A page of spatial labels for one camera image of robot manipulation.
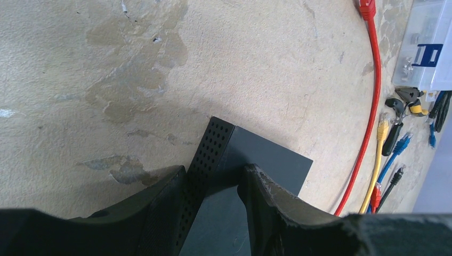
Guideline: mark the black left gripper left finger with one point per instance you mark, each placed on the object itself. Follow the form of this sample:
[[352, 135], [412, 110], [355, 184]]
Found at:
[[150, 222]]

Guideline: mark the black network switch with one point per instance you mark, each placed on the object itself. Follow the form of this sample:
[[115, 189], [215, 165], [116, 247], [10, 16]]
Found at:
[[214, 219]]

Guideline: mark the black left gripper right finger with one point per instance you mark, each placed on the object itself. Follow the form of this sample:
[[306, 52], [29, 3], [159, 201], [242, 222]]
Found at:
[[280, 223]]

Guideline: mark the black yellow pliers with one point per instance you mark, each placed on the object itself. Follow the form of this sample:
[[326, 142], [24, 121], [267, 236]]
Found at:
[[409, 98]]

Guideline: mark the clear plastic parts box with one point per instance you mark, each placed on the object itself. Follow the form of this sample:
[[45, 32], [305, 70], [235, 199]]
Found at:
[[424, 59]]

